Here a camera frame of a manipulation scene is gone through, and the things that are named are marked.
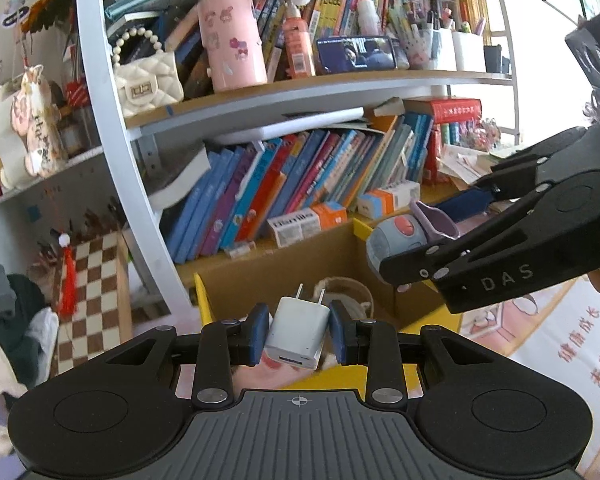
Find white quilted handbag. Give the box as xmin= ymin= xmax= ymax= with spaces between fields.
xmin=111 ymin=27 xmax=185 ymax=120

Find pink bottle white cap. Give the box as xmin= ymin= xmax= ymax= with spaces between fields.
xmin=282 ymin=2 xmax=317 ymax=78

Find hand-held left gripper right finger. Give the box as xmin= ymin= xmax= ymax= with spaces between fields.
xmin=329 ymin=301 xmax=501 ymax=407

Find white plush toy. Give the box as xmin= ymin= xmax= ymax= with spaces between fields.
xmin=0 ymin=85 xmax=31 ymax=191

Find red thick dictionary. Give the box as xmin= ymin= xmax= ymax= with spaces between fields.
xmin=405 ymin=97 xmax=483 ymax=126

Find thick white book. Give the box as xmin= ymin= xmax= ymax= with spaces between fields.
xmin=150 ymin=147 xmax=212 ymax=211

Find dark green garment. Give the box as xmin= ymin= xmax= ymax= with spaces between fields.
xmin=0 ymin=274 xmax=48 ymax=391

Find white pen holder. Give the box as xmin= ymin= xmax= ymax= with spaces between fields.
xmin=452 ymin=31 xmax=486 ymax=72
xmin=427 ymin=27 xmax=456 ymax=71

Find red tassel ornament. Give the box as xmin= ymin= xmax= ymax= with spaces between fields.
xmin=57 ymin=232 xmax=78 ymax=318

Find row of upright books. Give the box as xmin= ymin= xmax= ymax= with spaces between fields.
xmin=252 ymin=0 xmax=491 ymax=81

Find row of leaning books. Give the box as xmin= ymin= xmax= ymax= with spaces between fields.
xmin=167 ymin=110 xmax=433 ymax=266

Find white paper sheets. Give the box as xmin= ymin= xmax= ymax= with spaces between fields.
xmin=205 ymin=106 xmax=371 ymax=146

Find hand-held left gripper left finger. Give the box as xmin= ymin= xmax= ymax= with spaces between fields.
xmin=100 ymin=303 xmax=272 ymax=411

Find orange white small box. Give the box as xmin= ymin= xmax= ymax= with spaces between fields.
xmin=357 ymin=181 xmax=422 ymax=220
xmin=267 ymin=202 xmax=348 ymax=248

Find pink cylinder tumbler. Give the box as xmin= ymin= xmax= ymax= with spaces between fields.
xmin=197 ymin=0 xmax=269 ymax=92

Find clear tape roll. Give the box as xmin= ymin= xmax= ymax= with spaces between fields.
xmin=314 ymin=276 xmax=376 ymax=321

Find pile of loose papers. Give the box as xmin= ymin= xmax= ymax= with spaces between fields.
xmin=437 ymin=145 xmax=531 ymax=186

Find pink object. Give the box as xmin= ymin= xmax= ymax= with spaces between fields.
xmin=260 ymin=352 xmax=306 ymax=386

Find cat-shaped hanging charm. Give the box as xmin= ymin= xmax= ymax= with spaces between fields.
xmin=11 ymin=65 xmax=68 ymax=178

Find yellow cardboard box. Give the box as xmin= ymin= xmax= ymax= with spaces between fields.
xmin=192 ymin=217 xmax=463 ymax=395

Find dark blue box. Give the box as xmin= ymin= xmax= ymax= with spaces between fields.
xmin=316 ymin=35 xmax=400 ymax=75

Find purple garment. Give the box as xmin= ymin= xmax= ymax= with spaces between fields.
xmin=0 ymin=394 xmax=23 ymax=463

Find wooden chessboard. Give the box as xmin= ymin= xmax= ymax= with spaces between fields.
xmin=55 ymin=232 xmax=133 ymax=376

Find grey purple toy truck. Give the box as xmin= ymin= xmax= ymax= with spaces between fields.
xmin=365 ymin=200 xmax=461 ymax=293

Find white charger plug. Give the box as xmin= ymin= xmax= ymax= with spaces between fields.
xmin=265 ymin=282 xmax=332 ymax=372

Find orange knitted decoration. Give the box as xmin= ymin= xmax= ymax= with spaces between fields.
xmin=27 ymin=0 xmax=76 ymax=31

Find white bookshelf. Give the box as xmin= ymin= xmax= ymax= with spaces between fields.
xmin=0 ymin=0 xmax=521 ymax=321

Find pink printed desk mat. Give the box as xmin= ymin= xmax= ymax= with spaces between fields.
xmin=125 ymin=275 xmax=600 ymax=480

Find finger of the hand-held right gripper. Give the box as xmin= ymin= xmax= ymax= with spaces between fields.
xmin=379 ymin=191 xmax=548 ymax=288
xmin=432 ymin=127 xmax=588 ymax=223

